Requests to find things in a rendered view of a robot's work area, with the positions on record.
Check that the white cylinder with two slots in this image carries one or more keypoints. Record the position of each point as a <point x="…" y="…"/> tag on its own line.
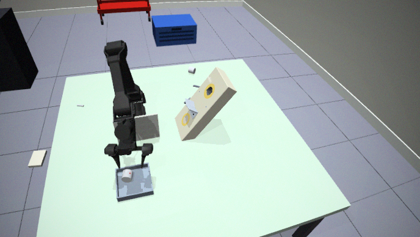
<point x="127" y="176"/>

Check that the off-white flat square pad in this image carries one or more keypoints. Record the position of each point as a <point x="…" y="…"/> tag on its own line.
<point x="37" y="158"/>

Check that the small white cylinder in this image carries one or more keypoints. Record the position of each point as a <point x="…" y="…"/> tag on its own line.
<point x="191" y="69"/>

